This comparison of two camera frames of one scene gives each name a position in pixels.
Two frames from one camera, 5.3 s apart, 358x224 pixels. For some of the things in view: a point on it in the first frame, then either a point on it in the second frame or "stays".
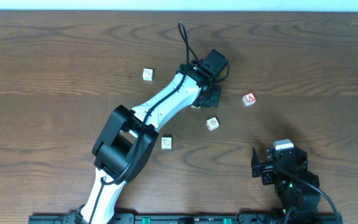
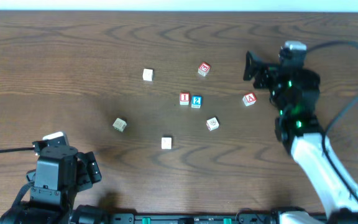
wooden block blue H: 166,143 stays
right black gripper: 266,169 -> 263,73
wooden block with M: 212,123 stays
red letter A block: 249,98 stays
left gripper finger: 212,100 -> 94,167
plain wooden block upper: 148,74 stays
